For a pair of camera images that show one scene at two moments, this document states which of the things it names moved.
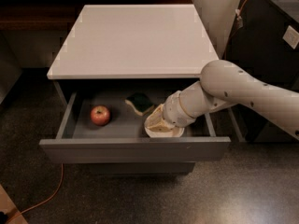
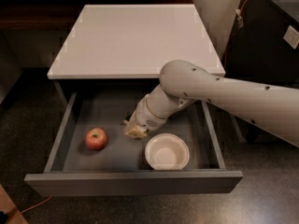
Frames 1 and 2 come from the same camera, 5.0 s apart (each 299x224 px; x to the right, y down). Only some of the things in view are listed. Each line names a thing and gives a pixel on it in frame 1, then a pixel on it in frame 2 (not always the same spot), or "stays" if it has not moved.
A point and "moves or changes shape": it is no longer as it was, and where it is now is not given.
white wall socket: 291,36 stays
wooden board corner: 10,210 stays
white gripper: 173,110 -> 144,116
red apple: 100,115 -> 96,139
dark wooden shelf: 61,13 stays
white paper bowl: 175,133 -> 166,152
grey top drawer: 109,128 moves or changes shape
